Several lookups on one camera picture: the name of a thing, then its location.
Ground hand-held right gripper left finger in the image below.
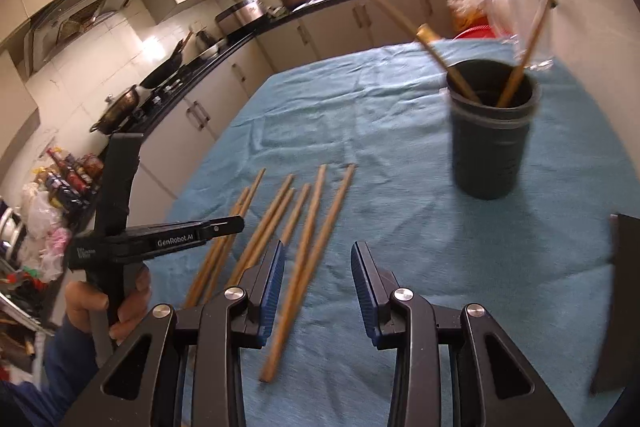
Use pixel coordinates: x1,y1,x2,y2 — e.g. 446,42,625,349
60,239,287,427

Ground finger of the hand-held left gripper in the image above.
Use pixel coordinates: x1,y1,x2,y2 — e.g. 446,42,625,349
201,215,247,245

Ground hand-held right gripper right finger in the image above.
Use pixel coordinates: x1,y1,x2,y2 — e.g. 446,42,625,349
350,240,576,427

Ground bunch of wooden chopsticks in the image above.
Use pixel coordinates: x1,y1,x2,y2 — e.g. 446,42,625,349
184,164,357,383

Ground dark grey cup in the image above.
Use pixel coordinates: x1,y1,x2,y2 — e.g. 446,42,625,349
446,60,543,200

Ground person's left forearm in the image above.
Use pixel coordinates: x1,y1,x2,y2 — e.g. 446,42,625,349
0,314,101,427

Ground person's left hand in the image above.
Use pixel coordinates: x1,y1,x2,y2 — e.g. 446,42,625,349
64,267,153,343

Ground cluster of sauce bottles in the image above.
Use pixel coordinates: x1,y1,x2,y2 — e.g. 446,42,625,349
30,147,106,214

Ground white plastic bags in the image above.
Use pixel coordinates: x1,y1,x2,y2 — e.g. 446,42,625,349
20,181,76,284

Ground metal pot with lid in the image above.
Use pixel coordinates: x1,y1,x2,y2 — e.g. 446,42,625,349
90,85,144,136

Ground beige lower kitchen cabinets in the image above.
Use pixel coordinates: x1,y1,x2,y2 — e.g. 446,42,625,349
132,0,473,210

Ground gas stove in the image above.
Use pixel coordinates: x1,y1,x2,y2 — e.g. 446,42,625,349
129,72,192,128

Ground black wok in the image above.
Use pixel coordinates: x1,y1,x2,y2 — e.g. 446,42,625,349
139,32,197,90

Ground blue table cloth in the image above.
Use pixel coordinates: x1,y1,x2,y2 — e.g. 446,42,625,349
145,38,636,427

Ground black kitchen countertop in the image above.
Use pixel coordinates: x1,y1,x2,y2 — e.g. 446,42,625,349
100,0,474,142

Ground range hood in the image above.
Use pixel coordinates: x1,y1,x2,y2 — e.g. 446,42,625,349
24,0,164,78

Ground silver rice cooker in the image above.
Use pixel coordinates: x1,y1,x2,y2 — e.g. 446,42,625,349
215,0,266,36

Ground black flat panel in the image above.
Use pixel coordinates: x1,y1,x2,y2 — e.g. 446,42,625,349
590,213,640,396

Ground long dark wooden chopstick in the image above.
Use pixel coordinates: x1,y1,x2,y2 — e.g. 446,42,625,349
357,0,482,104
497,0,558,108

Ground red basin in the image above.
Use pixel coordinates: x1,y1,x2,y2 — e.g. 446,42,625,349
452,25,496,40

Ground clear bag with orange contents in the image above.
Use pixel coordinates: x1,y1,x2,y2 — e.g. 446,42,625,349
446,0,496,32

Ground clear glass mug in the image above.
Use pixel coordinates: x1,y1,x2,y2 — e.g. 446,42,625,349
486,0,557,74

